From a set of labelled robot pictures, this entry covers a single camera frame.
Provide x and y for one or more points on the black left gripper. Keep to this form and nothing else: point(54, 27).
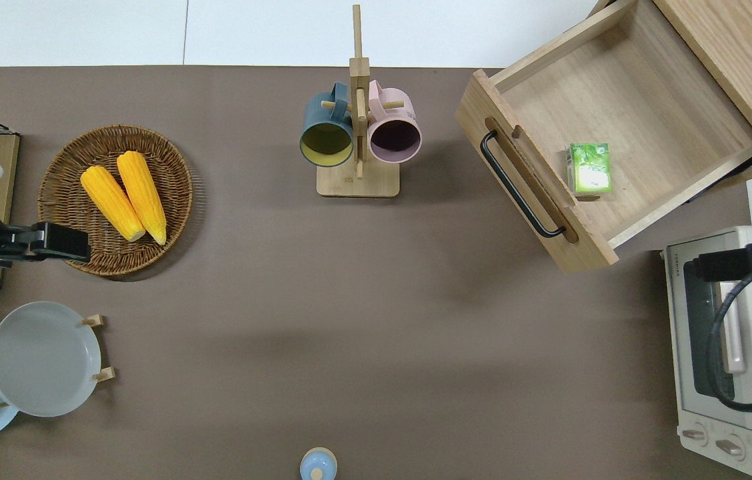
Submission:
point(16, 243)

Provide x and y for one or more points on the light wooden drawer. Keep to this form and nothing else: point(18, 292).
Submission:
point(616, 80)

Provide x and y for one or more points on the yellow corn cob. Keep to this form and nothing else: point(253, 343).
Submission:
point(111, 202)
point(142, 196)

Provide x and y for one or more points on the brown wicker basket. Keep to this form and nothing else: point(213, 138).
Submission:
point(69, 166)

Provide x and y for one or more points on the wooden plate rack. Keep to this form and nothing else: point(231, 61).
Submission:
point(92, 320)

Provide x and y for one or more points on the grey plate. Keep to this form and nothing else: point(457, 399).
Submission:
point(42, 360)

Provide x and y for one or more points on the green tissue pack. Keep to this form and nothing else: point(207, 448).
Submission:
point(590, 170)

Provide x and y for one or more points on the light wooden cabinet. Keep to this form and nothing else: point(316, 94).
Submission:
point(749, 53)

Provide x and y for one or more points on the dark teal mug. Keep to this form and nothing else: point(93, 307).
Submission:
point(326, 143)

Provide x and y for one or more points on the brown table cover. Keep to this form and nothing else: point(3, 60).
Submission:
point(349, 320)

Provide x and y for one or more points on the wooden mug tree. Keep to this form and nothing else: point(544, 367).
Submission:
point(358, 180)

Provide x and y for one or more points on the small blue dome knob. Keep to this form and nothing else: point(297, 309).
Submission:
point(318, 465)

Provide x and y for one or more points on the pink mug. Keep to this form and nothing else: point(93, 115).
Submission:
point(394, 136)

